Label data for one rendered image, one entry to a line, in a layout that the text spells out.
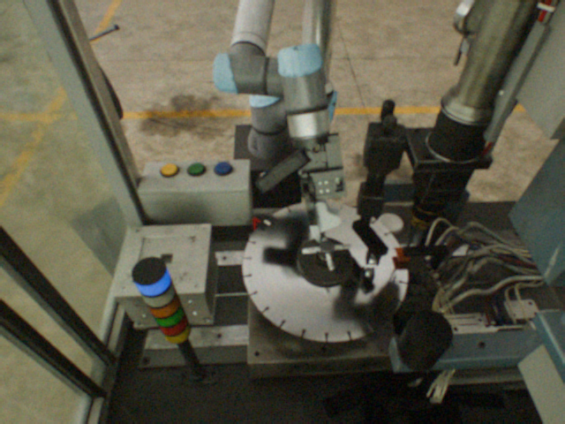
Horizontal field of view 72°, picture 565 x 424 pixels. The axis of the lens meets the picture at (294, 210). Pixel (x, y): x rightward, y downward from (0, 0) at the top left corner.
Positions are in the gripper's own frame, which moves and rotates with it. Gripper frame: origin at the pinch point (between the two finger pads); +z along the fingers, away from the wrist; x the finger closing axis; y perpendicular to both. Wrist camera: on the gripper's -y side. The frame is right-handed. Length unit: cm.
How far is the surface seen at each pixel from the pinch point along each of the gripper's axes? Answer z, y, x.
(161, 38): -84, -134, 294
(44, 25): -44, -34, -11
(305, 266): 4.4, -2.7, -3.6
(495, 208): 16, 51, 43
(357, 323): 12.6, 6.0, -12.2
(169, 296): -4.6, -19.4, -25.9
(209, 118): -15, -77, 196
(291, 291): 7.3, -5.5, -7.9
